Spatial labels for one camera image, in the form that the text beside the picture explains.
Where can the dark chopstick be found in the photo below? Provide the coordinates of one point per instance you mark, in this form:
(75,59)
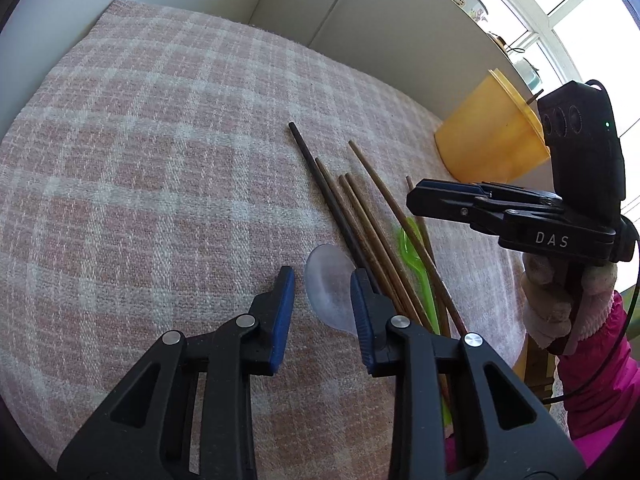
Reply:
(320,180)

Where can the dark pan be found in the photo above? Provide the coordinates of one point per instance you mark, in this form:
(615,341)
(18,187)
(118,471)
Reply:
(500,40)

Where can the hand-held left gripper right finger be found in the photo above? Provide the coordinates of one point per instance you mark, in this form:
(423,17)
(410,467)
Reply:
(361,320)

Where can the teal pot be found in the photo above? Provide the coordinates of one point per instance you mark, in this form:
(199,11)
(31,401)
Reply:
(530,74)

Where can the person's right hand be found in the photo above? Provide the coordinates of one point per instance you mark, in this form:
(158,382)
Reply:
(545,305)

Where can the pink plaid blanket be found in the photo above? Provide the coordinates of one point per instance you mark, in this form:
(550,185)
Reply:
(150,185)

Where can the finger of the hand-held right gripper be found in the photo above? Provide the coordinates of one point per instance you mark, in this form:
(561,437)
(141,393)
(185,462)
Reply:
(450,186)
(440,204)

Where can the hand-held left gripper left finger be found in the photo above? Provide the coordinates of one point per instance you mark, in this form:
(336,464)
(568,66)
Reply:
(282,320)

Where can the clear plastic spoon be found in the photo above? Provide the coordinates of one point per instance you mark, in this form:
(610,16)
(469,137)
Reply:
(327,285)

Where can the yellow plastic container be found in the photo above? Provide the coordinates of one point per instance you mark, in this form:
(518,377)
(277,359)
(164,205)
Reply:
(490,135)

